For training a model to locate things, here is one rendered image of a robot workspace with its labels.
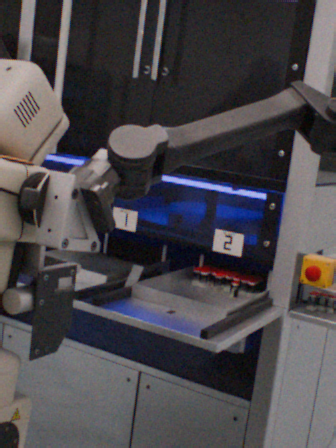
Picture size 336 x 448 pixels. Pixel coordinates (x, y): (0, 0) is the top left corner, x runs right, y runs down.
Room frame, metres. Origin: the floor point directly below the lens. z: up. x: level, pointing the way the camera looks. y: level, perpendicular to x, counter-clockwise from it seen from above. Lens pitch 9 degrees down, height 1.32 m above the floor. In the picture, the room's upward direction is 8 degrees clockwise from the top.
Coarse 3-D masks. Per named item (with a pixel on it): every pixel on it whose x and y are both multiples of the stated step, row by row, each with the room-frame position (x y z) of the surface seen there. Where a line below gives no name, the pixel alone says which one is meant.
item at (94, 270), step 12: (48, 252) 1.79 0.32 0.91; (60, 252) 1.84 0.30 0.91; (72, 252) 1.89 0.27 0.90; (84, 252) 1.94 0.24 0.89; (96, 252) 2.00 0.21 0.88; (84, 264) 1.83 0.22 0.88; (96, 264) 1.85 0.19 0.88; (108, 264) 1.87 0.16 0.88; (120, 264) 1.89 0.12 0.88; (132, 264) 1.91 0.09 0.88; (144, 264) 1.93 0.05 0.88; (156, 264) 1.82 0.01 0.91; (168, 264) 1.89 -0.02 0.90; (84, 276) 1.63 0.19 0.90; (96, 276) 1.61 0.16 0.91; (108, 276) 1.61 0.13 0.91; (120, 276) 1.66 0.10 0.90
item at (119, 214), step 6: (114, 210) 1.91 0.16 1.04; (120, 210) 1.90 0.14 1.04; (126, 210) 1.89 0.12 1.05; (114, 216) 1.91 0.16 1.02; (120, 216) 1.90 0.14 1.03; (132, 216) 1.88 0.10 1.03; (120, 222) 1.89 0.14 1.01; (132, 222) 1.87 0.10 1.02; (120, 228) 1.89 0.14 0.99; (126, 228) 1.88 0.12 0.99; (132, 228) 1.87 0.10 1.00
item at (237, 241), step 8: (216, 232) 1.75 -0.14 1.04; (224, 232) 1.73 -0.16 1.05; (216, 240) 1.74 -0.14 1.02; (224, 240) 1.73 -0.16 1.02; (232, 240) 1.72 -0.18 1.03; (240, 240) 1.71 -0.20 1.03; (216, 248) 1.74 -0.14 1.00; (232, 248) 1.72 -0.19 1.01; (240, 248) 1.71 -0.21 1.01; (240, 256) 1.71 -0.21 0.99
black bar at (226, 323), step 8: (256, 304) 1.57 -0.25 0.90; (264, 304) 1.60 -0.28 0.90; (240, 312) 1.49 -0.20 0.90; (248, 312) 1.51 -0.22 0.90; (256, 312) 1.56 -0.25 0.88; (224, 320) 1.40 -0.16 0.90; (232, 320) 1.42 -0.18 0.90; (240, 320) 1.46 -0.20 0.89; (208, 328) 1.33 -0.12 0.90; (216, 328) 1.34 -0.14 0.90; (224, 328) 1.38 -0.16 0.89; (200, 336) 1.31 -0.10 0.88; (208, 336) 1.31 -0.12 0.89
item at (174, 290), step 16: (176, 272) 1.76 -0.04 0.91; (192, 272) 1.85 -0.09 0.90; (144, 288) 1.54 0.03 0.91; (160, 288) 1.67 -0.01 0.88; (176, 288) 1.70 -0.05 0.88; (192, 288) 1.72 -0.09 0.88; (208, 288) 1.74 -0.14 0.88; (160, 304) 1.52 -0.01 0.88; (176, 304) 1.50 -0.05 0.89; (192, 304) 1.48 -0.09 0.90; (208, 304) 1.46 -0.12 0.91; (224, 304) 1.60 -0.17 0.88; (240, 304) 1.51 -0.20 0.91
